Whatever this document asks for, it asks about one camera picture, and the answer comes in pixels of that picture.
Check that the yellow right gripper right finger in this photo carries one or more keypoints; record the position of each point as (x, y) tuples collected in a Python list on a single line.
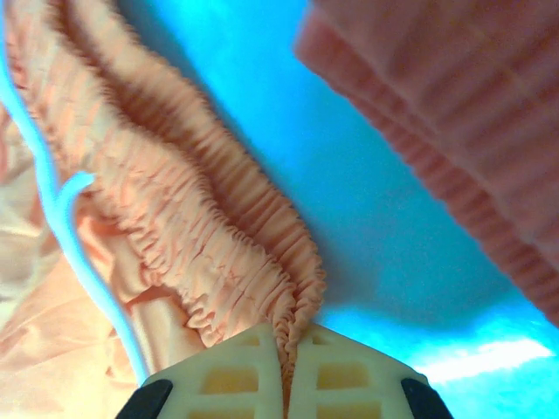
[(345, 384)]

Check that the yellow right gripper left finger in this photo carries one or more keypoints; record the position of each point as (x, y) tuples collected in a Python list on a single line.
[(227, 384)]

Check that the yellow-orange shorts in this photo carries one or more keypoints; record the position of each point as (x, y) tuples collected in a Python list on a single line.
[(174, 196)]

